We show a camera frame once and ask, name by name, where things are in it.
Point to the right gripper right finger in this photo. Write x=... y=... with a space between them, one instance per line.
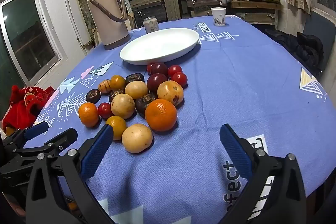
x=252 y=165

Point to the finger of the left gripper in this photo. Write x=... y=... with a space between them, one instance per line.
x=36 y=130
x=59 y=143

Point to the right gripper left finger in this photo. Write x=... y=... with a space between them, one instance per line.
x=79 y=165

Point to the small orange mandarin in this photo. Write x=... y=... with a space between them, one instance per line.
x=88 y=114

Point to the red cherry tomato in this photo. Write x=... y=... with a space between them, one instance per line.
x=180 y=78
x=104 y=110
x=174 y=69

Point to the yellow pear front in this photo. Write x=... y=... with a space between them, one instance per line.
x=137 y=138

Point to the striped tan small melon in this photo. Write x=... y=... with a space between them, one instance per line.
x=104 y=86

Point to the dark mangosteen back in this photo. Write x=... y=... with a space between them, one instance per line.
x=134 y=77

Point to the large orange mandarin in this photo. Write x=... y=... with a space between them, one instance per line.
x=161 y=115

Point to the dark red plum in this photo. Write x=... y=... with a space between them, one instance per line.
x=154 y=82
x=159 y=68

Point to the dark red plum back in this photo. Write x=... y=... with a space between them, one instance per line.
x=159 y=68

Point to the small yellow orange front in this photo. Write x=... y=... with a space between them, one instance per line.
x=118 y=125

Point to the small yellow orange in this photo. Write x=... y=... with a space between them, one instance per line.
x=117 y=83
x=118 y=125

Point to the small yellow orange back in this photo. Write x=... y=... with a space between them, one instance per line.
x=117 y=83

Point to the reddish yellow pear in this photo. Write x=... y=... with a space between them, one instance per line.
x=171 y=91

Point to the red cherry tomato back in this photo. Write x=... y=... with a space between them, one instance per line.
x=174 y=69

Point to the red fabric item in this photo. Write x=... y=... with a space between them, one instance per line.
x=24 y=107

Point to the blue patterned tablecloth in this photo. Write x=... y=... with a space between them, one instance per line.
x=239 y=76

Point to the dark clothes pile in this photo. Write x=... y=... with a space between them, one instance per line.
x=307 y=49

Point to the white oval plate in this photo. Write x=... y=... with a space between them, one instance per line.
x=160 y=46

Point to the beige thermos flask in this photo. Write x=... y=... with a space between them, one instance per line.
x=109 y=17

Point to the silver drink can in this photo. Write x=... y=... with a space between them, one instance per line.
x=150 y=24

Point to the white paper cup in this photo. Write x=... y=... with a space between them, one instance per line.
x=219 y=16

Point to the window with grey frame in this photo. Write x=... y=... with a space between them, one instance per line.
x=30 y=48

